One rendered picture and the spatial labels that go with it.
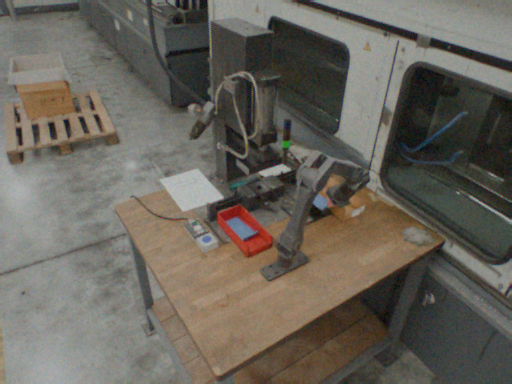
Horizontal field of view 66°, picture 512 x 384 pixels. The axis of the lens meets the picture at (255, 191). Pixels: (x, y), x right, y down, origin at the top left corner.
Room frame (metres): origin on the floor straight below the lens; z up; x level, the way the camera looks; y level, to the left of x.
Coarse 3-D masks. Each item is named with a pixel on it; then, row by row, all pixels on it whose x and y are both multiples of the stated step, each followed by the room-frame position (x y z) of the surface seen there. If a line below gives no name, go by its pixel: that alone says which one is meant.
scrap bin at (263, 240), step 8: (232, 208) 1.37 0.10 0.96; (240, 208) 1.39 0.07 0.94; (224, 216) 1.34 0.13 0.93; (232, 216) 1.37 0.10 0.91; (240, 216) 1.38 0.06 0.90; (248, 216) 1.33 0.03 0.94; (224, 224) 1.27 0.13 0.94; (248, 224) 1.32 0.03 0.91; (256, 224) 1.28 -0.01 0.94; (232, 232) 1.22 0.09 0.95; (264, 232) 1.23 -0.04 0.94; (232, 240) 1.22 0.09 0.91; (240, 240) 1.17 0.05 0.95; (248, 240) 1.22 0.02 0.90; (256, 240) 1.22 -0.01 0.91; (264, 240) 1.22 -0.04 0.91; (272, 240) 1.19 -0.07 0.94; (240, 248) 1.17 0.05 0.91; (248, 248) 1.12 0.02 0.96; (256, 248) 1.18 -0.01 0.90; (264, 248) 1.17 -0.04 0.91; (248, 256) 1.12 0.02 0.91
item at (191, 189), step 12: (168, 180) 1.65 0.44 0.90; (180, 180) 1.66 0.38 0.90; (192, 180) 1.66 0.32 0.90; (204, 180) 1.66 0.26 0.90; (180, 192) 1.55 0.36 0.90; (192, 192) 1.56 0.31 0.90; (204, 192) 1.56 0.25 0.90; (216, 192) 1.56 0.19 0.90; (180, 204) 1.46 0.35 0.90; (192, 204) 1.46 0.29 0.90; (204, 204) 1.46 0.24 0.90
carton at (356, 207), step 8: (328, 184) 1.62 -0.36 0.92; (320, 192) 1.50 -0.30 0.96; (352, 200) 1.49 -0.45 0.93; (360, 200) 1.45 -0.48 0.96; (328, 208) 1.45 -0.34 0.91; (336, 208) 1.41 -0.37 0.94; (344, 208) 1.37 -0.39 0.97; (352, 208) 1.46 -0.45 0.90; (360, 208) 1.43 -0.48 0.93; (344, 216) 1.37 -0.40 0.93; (352, 216) 1.40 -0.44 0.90
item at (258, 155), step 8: (232, 136) 1.64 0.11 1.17; (240, 136) 1.64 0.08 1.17; (256, 144) 1.56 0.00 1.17; (256, 152) 1.48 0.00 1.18; (264, 152) 1.48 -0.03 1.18; (272, 152) 1.48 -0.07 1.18; (240, 160) 1.47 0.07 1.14; (248, 160) 1.47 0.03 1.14; (256, 160) 1.46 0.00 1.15; (264, 160) 1.44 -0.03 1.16; (272, 160) 1.48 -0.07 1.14; (280, 160) 1.50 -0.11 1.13; (248, 168) 1.41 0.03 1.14; (256, 168) 1.43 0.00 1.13; (264, 168) 1.45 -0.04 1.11
